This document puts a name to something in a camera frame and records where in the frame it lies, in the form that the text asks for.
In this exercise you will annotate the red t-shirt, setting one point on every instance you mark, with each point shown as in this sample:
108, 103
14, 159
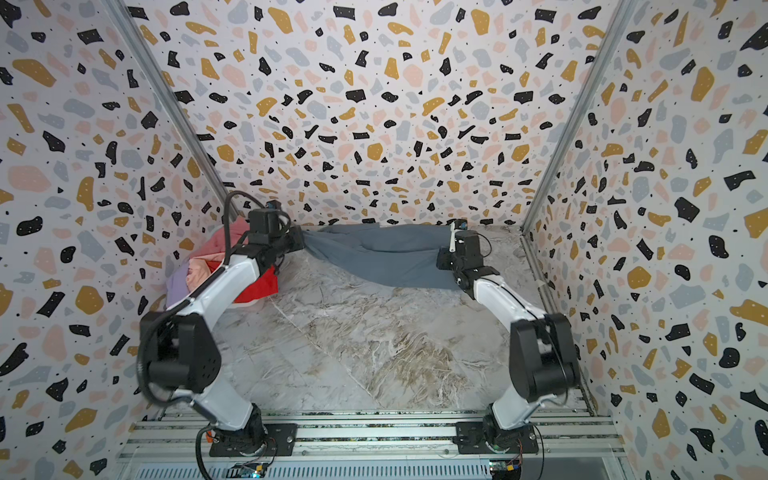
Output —
261, 288

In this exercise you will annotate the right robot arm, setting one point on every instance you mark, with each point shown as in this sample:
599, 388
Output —
543, 365

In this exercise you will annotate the grey t-shirt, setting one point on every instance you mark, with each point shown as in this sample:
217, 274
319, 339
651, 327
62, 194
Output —
402, 256

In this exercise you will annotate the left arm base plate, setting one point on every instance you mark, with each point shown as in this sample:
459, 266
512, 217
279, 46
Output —
270, 440

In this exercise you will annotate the right corner aluminium post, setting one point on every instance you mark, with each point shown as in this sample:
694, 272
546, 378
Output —
615, 28

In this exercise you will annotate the corner aluminium post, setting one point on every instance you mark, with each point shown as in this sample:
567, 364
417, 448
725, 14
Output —
615, 28
121, 18

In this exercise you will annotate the right circuit board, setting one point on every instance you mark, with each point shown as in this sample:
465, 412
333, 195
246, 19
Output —
505, 469

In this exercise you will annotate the peach t-shirt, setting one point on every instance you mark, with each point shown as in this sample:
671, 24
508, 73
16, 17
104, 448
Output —
199, 270

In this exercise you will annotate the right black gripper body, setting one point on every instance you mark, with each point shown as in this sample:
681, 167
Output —
447, 258

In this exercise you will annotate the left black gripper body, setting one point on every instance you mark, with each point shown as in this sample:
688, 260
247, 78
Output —
284, 244

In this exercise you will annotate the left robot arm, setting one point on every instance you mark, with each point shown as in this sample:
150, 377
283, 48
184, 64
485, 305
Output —
178, 360

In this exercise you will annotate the left corner aluminium post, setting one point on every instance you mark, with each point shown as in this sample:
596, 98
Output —
121, 18

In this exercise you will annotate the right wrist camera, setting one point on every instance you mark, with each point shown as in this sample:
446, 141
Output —
456, 226

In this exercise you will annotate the dusty pink t-shirt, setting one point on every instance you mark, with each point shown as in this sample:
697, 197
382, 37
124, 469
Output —
215, 247

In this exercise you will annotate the left circuit board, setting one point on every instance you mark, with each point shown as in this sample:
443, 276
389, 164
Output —
252, 470

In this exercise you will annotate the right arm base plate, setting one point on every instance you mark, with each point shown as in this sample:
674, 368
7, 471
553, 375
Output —
484, 437

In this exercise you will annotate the aluminium mounting rail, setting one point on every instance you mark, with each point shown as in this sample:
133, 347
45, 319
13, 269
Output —
381, 445

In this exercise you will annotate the circuit board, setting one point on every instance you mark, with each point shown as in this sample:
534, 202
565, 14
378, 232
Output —
252, 470
505, 469

